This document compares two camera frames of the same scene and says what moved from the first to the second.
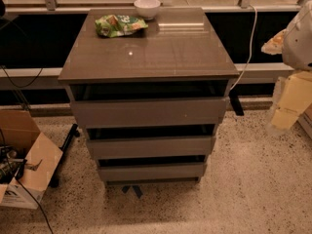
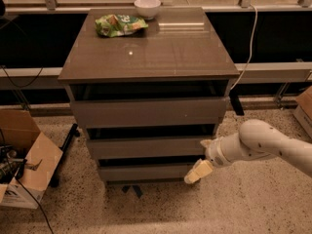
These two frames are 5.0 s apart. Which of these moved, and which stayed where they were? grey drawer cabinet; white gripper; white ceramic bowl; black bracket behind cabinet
Moved: white gripper
Stayed: black bracket behind cabinet; grey drawer cabinet; white ceramic bowl
